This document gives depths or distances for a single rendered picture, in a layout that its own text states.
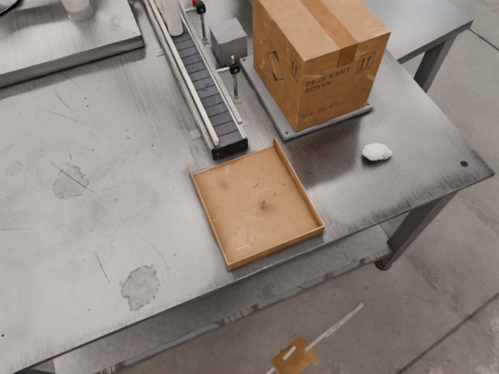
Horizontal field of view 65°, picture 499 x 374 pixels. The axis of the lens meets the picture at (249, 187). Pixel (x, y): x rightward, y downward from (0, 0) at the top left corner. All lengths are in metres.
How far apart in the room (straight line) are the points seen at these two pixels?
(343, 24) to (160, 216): 0.68
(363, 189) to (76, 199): 0.78
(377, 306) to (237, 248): 1.01
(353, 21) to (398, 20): 0.55
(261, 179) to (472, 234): 1.33
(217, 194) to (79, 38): 0.76
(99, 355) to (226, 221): 0.83
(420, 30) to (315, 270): 0.97
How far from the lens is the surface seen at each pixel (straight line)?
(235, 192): 1.06
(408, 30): 1.58
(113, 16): 1.57
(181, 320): 1.59
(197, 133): 1.18
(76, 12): 1.58
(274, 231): 1.01
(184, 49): 1.37
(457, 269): 2.06
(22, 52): 1.56
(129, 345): 1.62
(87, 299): 1.04
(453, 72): 2.81
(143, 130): 1.23
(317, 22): 1.06
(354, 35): 1.04
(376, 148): 1.15
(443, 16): 1.69
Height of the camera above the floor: 1.75
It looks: 60 degrees down
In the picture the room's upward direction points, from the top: 3 degrees counter-clockwise
